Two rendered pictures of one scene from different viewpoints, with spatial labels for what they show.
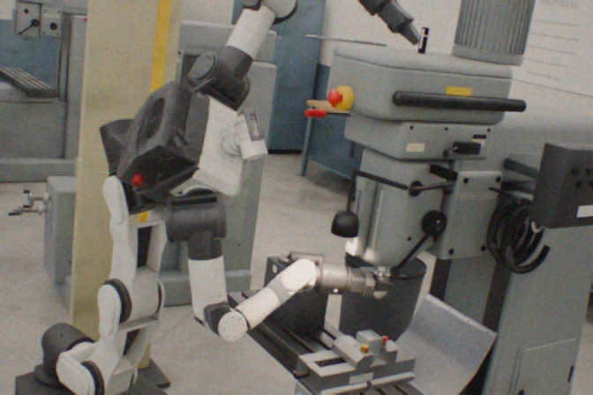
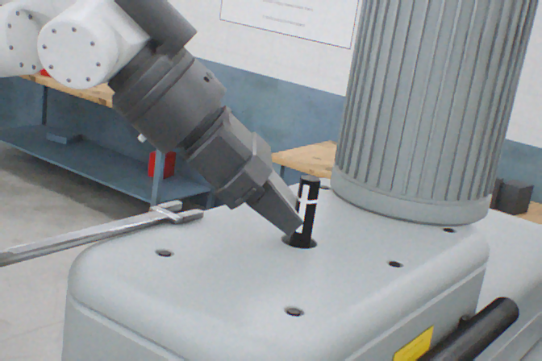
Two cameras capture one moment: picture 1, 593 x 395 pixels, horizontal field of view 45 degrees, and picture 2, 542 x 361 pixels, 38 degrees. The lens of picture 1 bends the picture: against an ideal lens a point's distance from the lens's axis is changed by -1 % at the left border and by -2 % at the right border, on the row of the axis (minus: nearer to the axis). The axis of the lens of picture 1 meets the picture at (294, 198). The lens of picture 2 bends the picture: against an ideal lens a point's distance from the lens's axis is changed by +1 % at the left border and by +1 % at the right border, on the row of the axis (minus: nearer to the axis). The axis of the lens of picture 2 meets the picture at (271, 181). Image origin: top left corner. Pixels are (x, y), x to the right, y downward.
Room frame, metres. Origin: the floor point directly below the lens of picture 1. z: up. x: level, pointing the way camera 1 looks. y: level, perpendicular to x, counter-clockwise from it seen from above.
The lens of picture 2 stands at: (1.28, 0.04, 2.18)
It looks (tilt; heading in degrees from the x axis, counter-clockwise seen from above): 17 degrees down; 338
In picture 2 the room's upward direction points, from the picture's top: 9 degrees clockwise
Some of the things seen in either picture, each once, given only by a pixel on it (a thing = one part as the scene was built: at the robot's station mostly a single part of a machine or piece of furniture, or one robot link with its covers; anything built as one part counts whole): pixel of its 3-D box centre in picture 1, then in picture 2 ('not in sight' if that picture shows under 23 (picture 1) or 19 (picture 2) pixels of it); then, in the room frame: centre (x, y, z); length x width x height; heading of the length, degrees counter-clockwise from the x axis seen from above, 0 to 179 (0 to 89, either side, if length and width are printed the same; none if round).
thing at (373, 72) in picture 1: (419, 83); (295, 307); (1.96, -0.29, 1.81); 0.47 x 0.26 x 0.16; 125
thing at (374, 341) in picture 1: (368, 344); not in sight; (1.95, -0.27, 1.05); 0.06 x 0.05 x 0.06; 34
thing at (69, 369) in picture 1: (97, 370); not in sight; (2.21, 0.58, 0.68); 0.21 x 0.20 x 0.13; 51
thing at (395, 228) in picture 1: (395, 205); not in sight; (1.95, -0.28, 1.47); 0.21 x 0.19 x 0.32; 35
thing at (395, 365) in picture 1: (357, 361); not in sight; (1.94, -0.25, 0.99); 0.35 x 0.15 x 0.11; 124
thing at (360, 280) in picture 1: (349, 280); not in sight; (1.94, -0.18, 1.24); 0.13 x 0.12 x 0.10; 10
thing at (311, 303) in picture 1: (295, 291); not in sight; (2.29, -0.05, 1.04); 0.22 x 0.12 x 0.20; 34
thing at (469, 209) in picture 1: (445, 203); not in sight; (2.06, -0.44, 1.47); 0.24 x 0.19 x 0.26; 35
